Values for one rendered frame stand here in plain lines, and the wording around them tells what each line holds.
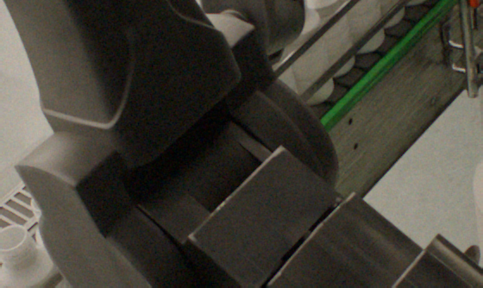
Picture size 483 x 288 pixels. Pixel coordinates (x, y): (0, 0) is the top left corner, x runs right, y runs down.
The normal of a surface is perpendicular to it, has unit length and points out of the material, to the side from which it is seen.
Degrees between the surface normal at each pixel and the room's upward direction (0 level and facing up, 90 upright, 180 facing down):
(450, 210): 0
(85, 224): 90
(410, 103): 90
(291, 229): 30
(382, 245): 39
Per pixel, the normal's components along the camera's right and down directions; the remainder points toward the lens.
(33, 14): -0.69, 0.57
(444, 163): -0.24, -0.72
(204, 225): 0.16, -0.47
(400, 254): 0.42, -0.68
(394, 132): 0.73, 0.32
